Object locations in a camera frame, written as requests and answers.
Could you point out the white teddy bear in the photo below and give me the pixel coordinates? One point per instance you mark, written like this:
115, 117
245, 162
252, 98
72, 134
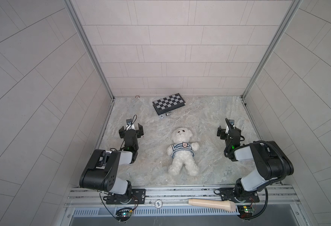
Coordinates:
183, 158

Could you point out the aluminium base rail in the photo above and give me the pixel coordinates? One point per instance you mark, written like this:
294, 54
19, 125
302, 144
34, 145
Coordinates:
169, 195

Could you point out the left circuit board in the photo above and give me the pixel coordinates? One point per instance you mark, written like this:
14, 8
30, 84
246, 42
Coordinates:
124, 214

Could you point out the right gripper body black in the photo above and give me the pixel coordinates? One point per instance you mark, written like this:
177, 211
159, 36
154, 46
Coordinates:
223, 136

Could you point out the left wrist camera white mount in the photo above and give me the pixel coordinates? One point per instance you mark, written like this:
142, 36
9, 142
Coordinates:
129, 125

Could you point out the beige wooden handle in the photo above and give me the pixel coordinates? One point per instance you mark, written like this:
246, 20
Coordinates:
228, 206

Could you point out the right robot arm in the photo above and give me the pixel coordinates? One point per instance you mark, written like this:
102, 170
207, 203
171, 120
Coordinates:
271, 165

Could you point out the blue white striped sweater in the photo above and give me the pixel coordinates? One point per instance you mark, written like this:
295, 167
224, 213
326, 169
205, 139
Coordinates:
183, 146

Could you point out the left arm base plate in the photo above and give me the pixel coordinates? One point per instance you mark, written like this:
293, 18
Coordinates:
135, 196

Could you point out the right circuit board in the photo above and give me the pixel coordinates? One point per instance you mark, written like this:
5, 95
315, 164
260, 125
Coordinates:
245, 211

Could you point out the round white sticker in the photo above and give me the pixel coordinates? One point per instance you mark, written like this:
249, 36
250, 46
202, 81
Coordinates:
158, 204

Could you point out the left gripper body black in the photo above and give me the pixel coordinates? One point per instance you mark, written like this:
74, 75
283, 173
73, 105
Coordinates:
136, 135

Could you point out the black white chessboard box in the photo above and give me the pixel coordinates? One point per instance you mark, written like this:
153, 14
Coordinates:
168, 104

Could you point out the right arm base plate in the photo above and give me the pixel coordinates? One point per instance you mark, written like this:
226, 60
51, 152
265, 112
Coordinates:
237, 195

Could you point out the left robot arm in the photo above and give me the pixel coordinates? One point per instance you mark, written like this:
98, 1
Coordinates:
100, 173

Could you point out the circuit board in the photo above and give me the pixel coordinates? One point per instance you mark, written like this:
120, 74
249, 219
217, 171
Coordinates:
124, 214
245, 211

